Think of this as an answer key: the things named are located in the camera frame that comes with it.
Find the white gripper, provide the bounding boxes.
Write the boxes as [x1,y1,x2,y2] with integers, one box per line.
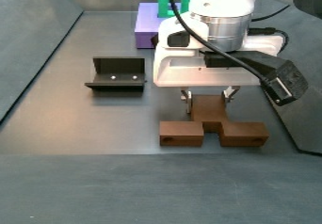
[154,12,284,113]

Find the brown T-shaped block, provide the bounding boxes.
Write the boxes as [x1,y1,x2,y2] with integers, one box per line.
[160,95,269,147]

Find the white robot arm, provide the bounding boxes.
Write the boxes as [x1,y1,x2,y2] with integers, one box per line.
[154,0,284,105]

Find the black angle fixture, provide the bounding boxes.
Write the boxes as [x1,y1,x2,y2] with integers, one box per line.
[85,56,146,91]

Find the purple base block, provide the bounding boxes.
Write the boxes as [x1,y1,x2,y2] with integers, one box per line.
[134,2,184,50]

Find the green U-shaped block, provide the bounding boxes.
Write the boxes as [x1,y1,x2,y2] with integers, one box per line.
[158,0,190,18]

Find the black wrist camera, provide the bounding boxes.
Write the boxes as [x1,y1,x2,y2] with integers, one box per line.
[205,50,311,107]

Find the black cable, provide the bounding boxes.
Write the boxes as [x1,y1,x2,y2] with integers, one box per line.
[168,0,269,82]

